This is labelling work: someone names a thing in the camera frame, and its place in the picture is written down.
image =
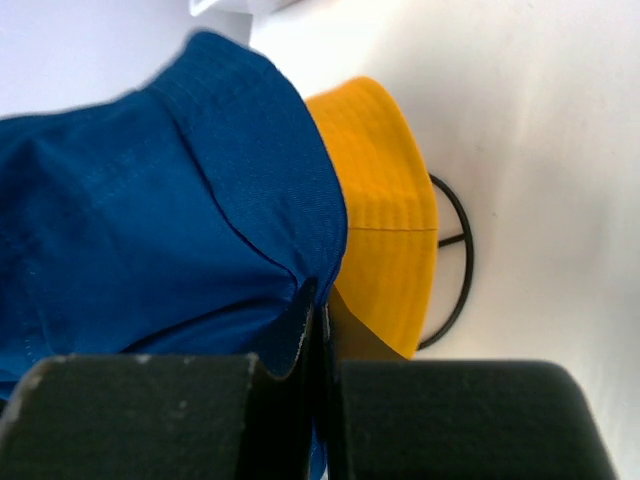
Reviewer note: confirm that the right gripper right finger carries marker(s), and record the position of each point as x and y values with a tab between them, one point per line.
391	418

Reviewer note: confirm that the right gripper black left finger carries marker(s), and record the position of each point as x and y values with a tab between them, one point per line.
144	416

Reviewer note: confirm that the yellow bucket hat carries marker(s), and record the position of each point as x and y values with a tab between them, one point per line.
388	270

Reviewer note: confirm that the dark blue bucket hat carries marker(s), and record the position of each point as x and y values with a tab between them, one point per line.
180	219

